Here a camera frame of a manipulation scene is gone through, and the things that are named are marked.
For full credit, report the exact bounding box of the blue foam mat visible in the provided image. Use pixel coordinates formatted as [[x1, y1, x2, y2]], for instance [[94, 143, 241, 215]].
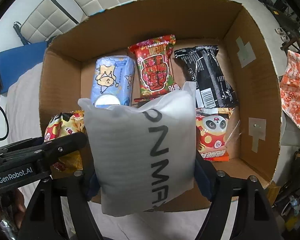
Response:
[[0, 42, 49, 97]]

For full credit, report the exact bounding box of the cardboard box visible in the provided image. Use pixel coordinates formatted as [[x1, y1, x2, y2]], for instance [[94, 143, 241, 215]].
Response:
[[39, 0, 283, 212]]

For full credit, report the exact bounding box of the black cable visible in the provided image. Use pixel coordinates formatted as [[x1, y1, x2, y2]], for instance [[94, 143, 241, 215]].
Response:
[[0, 104, 10, 142]]

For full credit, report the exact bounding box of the dark wooden chair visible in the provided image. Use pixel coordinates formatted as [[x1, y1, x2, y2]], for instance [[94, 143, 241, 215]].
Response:
[[280, 30, 300, 56]]

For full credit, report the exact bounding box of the black snack packet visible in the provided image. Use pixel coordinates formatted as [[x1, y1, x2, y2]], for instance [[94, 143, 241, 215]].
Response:
[[174, 45, 239, 108]]

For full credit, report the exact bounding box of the black storage box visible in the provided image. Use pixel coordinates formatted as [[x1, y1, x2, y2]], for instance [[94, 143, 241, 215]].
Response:
[[275, 0, 287, 12]]

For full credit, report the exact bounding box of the red snack packet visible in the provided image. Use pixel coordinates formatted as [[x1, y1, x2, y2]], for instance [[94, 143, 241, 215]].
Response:
[[128, 34, 182, 103]]

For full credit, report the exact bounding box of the grey bed sheet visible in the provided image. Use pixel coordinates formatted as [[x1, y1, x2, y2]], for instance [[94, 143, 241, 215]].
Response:
[[0, 62, 215, 240]]

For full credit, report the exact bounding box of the blue tissue pack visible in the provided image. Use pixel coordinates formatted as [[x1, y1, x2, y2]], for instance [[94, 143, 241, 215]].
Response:
[[90, 56, 135, 109]]

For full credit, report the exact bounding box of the orange panda snack packet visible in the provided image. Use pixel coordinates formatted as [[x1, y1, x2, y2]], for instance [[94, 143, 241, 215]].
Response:
[[195, 107, 234, 162]]

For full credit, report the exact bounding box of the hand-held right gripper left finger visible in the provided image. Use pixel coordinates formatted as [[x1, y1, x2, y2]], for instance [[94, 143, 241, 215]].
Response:
[[17, 169, 101, 240]]

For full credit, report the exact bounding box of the orange floral blanket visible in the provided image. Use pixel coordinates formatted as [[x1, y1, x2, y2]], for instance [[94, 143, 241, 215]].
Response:
[[279, 50, 300, 164]]

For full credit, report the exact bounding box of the yellow snack packet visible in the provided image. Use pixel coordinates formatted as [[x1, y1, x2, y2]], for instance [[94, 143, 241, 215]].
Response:
[[44, 110, 87, 173]]

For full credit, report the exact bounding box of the white foam pouch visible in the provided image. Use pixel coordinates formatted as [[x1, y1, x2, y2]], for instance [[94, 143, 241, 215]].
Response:
[[77, 81, 197, 217]]

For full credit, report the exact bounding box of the black bag strap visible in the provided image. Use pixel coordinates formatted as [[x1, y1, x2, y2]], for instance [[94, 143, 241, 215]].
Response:
[[13, 22, 32, 46]]

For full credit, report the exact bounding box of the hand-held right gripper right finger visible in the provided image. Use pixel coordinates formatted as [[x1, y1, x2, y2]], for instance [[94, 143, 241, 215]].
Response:
[[194, 152, 284, 240]]

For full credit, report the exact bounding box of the clear plastic bottle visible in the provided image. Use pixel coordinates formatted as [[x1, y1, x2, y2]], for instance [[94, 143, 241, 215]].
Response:
[[287, 194, 300, 216]]

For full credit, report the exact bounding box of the person's left hand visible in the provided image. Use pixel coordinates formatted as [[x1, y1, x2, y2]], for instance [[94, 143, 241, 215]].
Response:
[[0, 189, 27, 240]]

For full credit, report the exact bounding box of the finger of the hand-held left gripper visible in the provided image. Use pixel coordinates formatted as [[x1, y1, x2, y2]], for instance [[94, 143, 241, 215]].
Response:
[[0, 131, 88, 170]]

